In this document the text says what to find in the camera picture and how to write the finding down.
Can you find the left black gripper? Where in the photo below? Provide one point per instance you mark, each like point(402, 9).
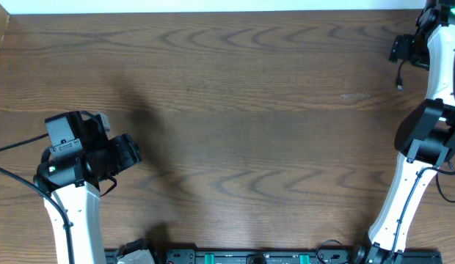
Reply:
point(128, 154)

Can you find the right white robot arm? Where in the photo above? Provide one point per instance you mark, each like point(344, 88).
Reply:
point(425, 139)

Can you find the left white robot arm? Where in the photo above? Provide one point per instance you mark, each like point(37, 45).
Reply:
point(80, 157)

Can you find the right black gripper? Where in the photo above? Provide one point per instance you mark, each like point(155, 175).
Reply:
point(401, 50)

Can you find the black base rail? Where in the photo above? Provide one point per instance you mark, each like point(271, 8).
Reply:
point(330, 252)

